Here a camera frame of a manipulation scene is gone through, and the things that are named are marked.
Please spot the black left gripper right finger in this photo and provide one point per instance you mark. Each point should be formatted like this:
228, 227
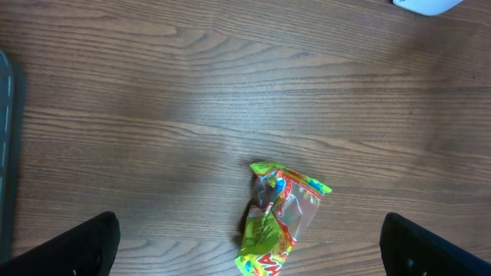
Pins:
408, 249

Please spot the green gummy candy bag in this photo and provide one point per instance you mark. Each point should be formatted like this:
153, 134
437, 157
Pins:
285, 204

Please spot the grey plastic mesh basket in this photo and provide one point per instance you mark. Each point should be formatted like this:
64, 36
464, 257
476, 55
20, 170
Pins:
7, 100

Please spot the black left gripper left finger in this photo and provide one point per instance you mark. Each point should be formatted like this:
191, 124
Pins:
85, 250

